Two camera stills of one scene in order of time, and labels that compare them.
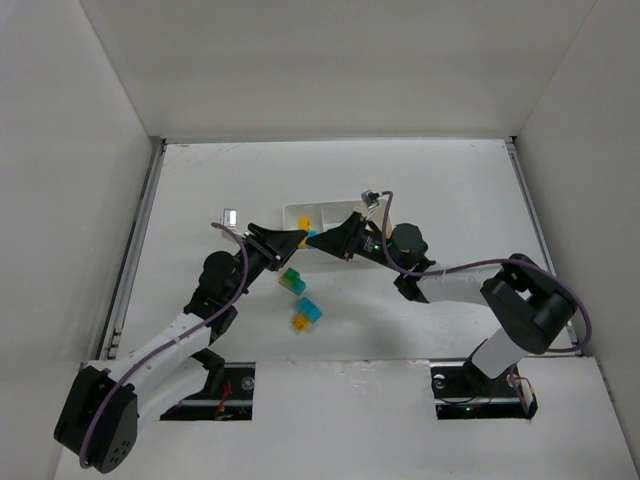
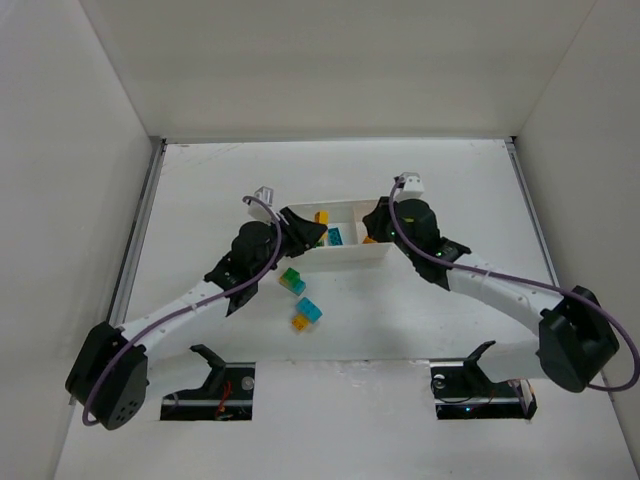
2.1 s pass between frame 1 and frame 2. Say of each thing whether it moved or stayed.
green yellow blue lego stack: stayed
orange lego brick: stayed
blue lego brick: stayed
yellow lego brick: moved
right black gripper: moved
